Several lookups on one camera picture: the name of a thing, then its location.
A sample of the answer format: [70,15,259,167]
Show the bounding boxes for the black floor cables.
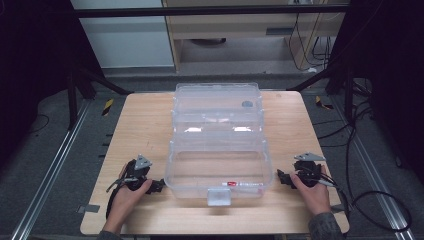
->
[312,78,378,168]

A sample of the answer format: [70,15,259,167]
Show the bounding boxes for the black and yellow tape strip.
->
[101,98,115,117]
[314,95,334,111]

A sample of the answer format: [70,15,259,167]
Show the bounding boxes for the person's right hand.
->
[289,165,333,217]

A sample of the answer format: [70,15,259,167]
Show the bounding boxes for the red and white label strip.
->
[221,180,265,188]

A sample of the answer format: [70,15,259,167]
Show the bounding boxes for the black curtain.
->
[328,0,424,186]
[0,0,103,169]

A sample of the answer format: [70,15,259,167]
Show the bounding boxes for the white cabinet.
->
[70,0,176,70]

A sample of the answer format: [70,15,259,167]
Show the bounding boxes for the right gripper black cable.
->
[311,176,413,233]

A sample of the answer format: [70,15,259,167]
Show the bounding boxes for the clear plastic storage box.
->
[164,82,275,207]

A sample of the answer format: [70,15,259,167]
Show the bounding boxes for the light wooden desk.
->
[161,0,350,74]

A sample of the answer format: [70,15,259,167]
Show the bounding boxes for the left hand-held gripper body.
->
[124,153,154,192]

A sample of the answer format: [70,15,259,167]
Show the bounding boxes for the black horizontal bar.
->
[72,4,350,19]

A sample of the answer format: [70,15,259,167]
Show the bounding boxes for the aluminium floor rail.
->
[10,99,92,240]
[328,95,417,240]

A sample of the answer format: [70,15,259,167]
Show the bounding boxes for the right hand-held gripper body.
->
[292,152,326,189]

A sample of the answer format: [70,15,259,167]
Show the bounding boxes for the hanging black cables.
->
[287,12,336,73]

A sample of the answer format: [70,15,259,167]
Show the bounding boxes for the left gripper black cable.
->
[105,177,138,220]

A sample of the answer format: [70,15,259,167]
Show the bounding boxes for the person's left hand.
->
[110,163,154,219]

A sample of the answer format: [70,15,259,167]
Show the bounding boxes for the black metal stand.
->
[285,59,355,125]
[65,61,135,132]

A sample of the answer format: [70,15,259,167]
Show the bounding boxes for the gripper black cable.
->
[311,176,413,233]
[105,177,138,220]

